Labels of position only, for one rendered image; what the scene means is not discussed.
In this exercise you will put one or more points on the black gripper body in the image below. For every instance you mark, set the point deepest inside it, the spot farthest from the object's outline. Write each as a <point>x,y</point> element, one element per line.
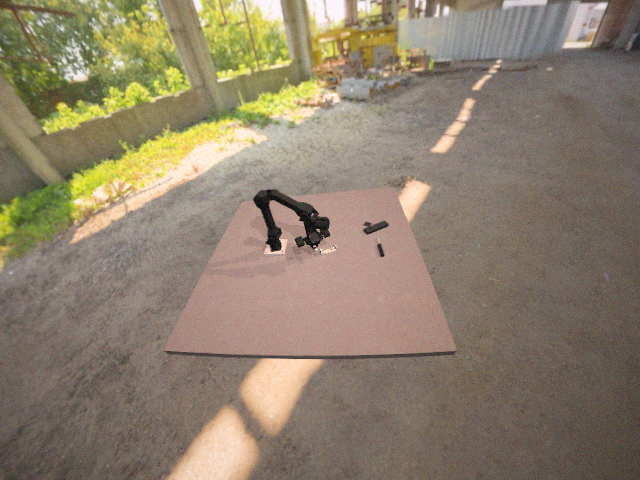
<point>300,241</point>

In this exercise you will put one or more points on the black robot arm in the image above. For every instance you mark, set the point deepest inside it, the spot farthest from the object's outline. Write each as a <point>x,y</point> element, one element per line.
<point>302,209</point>

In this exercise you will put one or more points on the black rectangular bar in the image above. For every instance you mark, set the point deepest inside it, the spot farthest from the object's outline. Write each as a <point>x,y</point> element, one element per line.
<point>375,227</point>

